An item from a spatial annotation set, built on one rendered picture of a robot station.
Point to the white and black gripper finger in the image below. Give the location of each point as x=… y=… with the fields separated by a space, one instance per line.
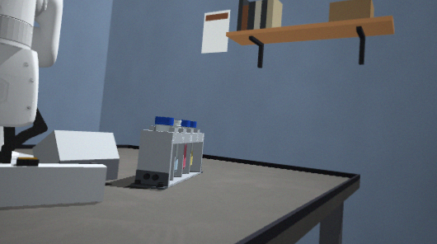
x=13 y=141

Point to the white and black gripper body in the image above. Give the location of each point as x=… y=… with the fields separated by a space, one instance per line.
x=17 y=92

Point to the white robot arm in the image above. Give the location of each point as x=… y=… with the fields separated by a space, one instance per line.
x=16 y=24

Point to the white control panel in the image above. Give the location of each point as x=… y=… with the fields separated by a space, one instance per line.
x=77 y=147

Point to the black table edge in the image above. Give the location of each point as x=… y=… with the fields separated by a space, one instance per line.
x=274 y=229

